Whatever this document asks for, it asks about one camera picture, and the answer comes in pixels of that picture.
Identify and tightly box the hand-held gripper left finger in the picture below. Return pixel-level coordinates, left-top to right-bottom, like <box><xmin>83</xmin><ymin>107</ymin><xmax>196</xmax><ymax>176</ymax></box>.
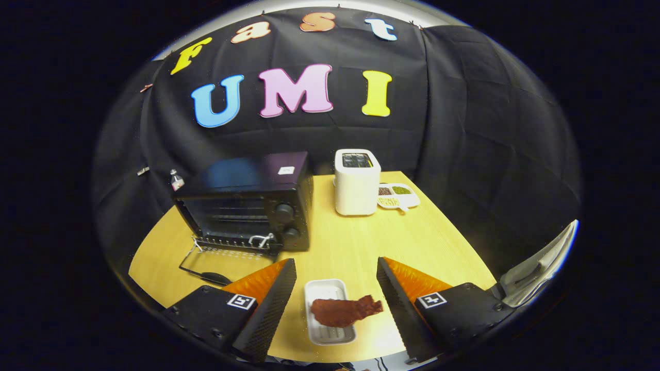
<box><xmin>164</xmin><ymin>258</ymin><xmax>298</xmax><ymax>363</ymax></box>

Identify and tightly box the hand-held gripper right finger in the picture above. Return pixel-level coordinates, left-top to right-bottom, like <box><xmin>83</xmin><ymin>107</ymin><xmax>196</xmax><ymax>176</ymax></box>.
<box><xmin>376</xmin><ymin>257</ymin><xmax>516</xmax><ymax>365</ymax></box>

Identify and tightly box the reddish brown meat slice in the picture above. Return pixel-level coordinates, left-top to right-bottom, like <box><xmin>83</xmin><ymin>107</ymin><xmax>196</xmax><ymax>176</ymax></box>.
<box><xmin>309</xmin><ymin>295</ymin><xmax>384</xmax><ymax>328</ymax></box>

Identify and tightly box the black toaster oven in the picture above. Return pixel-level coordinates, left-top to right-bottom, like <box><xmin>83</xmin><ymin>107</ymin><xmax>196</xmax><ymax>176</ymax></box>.
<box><xmin>172</xmin><ymin>151</ymin><xmax>314</xmax><ymax>286</ymax></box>

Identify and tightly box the white pop-up toaster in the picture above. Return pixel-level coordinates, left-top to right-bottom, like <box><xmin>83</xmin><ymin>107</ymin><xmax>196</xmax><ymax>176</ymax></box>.
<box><xmin>334</xmin><ymin>148</ymin><xmax>382</xmax><ymax>216</ymax></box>

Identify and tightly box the white ribbed tray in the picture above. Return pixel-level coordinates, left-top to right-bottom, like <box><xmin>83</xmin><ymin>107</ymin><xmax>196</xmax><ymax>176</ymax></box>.
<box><xmin>304</xmin><ymin>279</ymin><xmax>357</xmax><ymax>346</ymax></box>

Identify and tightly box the white divided dish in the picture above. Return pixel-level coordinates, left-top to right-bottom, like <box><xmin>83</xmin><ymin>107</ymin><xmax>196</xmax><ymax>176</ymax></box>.
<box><xmin>376</xmin><ymin>183</ymin><xmax>421</xmax><ymax>213</ymax></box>

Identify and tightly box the black backdrop cloth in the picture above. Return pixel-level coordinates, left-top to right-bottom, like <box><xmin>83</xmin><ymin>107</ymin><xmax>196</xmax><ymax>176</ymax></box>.
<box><xmin>92</xmin><ymin>8</ymin><xmax>583</xmax><ymax>310</ymax></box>

